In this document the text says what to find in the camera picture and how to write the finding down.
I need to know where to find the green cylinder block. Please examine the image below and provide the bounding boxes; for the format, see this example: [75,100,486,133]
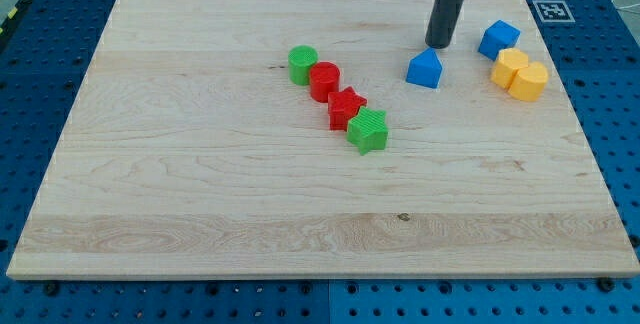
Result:
[288,45,318,86]

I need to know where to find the red cylinder block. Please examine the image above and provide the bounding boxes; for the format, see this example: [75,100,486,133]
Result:
[309,62,340,103]

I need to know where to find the yellow black hazard tape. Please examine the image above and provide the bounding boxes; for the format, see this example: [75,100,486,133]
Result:
[1,0,34,39]

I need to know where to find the wooden board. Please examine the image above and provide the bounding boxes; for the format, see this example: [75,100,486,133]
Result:
[7,0,639,280]

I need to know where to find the yellow heart block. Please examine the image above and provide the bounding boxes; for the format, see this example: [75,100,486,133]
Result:
[508,62,549,102]

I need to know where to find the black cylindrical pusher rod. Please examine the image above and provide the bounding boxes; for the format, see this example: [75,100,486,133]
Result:
[425,0,464,49]

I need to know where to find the green star block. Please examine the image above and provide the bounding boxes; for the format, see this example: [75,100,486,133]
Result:
[346,106,388,155]

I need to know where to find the yellow hexagon block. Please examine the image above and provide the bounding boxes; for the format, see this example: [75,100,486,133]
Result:
[490,48,529,89]

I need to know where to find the blue cube block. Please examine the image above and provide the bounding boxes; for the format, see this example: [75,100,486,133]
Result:
[478,20,521,61]

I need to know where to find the blue triangle block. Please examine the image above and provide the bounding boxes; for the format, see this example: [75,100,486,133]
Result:
[406,48,443,89]

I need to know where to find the fiducial marker tag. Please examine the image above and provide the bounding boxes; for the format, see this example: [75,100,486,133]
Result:
[532,0,575,23]

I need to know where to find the red star block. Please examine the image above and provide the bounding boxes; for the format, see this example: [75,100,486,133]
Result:
[328,86,367,131]

